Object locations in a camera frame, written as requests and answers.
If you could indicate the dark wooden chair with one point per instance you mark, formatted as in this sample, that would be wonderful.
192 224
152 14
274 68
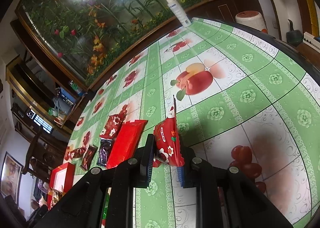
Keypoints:
37 151

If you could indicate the brown gold nut snack bag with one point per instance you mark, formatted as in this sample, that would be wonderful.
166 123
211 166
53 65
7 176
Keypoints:
56 195

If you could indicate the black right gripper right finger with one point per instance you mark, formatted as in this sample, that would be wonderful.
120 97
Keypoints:
186 173

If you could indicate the white spray bottle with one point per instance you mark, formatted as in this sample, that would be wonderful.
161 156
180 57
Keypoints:
179 12

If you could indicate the green fruit pattern tablecloth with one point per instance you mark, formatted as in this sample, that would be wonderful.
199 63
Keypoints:
241 96

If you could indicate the framed picture on wall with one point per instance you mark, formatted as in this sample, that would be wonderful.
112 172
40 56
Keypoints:
11 177

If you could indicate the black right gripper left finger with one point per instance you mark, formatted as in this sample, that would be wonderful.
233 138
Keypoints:
143 170

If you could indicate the red floral candy packet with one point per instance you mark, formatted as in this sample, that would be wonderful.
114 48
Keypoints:
168 146

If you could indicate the white plastic stool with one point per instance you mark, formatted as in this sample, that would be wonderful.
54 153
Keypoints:
252 19

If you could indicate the dark purple snack packet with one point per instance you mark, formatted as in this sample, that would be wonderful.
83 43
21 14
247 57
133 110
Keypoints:
104 151

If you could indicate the red white gift box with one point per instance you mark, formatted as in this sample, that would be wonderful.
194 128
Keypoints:
61 179

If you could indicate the red flower packet far left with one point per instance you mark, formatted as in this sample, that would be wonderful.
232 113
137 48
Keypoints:
112 126

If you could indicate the framed floral wall painting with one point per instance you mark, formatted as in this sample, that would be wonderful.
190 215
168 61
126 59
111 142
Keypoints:
83 37

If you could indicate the bright red flat snack packet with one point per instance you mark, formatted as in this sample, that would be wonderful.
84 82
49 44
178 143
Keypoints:
126 143

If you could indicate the maroon orange chocolate packet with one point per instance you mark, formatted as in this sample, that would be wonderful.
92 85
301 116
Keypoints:
88 156

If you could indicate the small red floral packet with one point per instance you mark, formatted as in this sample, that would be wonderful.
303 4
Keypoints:
76 153

